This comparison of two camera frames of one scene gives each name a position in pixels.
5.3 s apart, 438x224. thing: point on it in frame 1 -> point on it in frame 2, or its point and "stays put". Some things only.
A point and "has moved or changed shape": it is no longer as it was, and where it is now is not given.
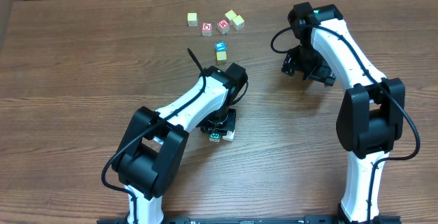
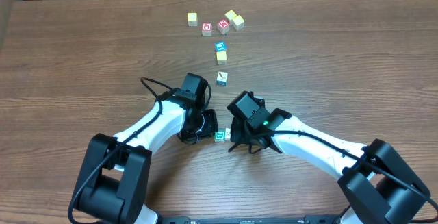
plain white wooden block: [229, 135] stays put
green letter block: [214, 137] has moved or changed shape
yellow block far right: [238, 22] stays put
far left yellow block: [191, 19] stays put
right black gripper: [293, 61] -> [237, 133]
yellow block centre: [221, 57] stays put
